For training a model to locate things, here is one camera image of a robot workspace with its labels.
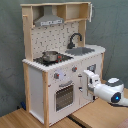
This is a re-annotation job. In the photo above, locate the red stove knob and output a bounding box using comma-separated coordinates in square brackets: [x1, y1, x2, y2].
[71, 66, 79, 73]
[54, 73, 60, 79]

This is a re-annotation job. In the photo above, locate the grey range hood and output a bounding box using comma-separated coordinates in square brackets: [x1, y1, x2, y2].
[35, 5, 64, 27]

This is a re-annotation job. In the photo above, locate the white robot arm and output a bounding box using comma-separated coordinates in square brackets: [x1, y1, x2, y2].
[82, 70, 128, 107]

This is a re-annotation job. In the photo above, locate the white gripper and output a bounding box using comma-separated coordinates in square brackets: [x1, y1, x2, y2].
[83, 69, 101, 98]

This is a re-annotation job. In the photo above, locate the red left stove knob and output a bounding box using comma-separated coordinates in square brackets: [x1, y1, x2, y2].
[54, 73, 60, 79]

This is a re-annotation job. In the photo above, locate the red right stove knob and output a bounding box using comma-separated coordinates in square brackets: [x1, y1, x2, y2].
[71, 66, 79, 73]

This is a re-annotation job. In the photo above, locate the black stove top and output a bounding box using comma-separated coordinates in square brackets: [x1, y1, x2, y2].
[34, 54, 71, 66]

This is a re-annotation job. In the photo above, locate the black toy faucet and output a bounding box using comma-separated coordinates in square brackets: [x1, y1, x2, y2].
[67, 33, 82, 49]

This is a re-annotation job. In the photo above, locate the wooden toy kitchen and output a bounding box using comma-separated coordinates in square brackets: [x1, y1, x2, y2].
[22, 2, 105, 128]

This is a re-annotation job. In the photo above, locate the white oven door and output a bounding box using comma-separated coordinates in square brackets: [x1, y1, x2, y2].
[55, 80, 74, 111]

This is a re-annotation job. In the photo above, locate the silver toy pot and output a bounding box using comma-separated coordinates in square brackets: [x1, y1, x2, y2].
[42, 51, 58, 62]

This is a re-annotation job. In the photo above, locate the grey sink basin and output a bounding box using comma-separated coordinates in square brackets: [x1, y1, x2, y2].
[66, 47, 94, 56]

